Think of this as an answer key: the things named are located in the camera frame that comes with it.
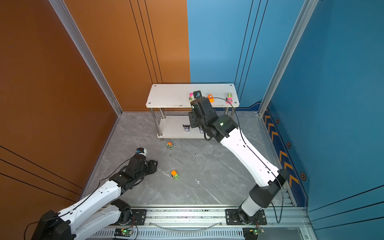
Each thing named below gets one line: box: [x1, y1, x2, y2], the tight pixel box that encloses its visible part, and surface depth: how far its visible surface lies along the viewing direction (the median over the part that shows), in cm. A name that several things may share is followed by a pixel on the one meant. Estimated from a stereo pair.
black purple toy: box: [182, 124, 191, 133], surface depth 98 cm
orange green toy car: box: [171, 170, 180, 181], surface depth 87 cm
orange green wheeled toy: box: [166, 142, 174, 150], surface depth 101 cm
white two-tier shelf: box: [145, 83, 240, 142], surface depth 87 cm
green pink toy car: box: [226, 93, 233, 104], surface depth 77 cm
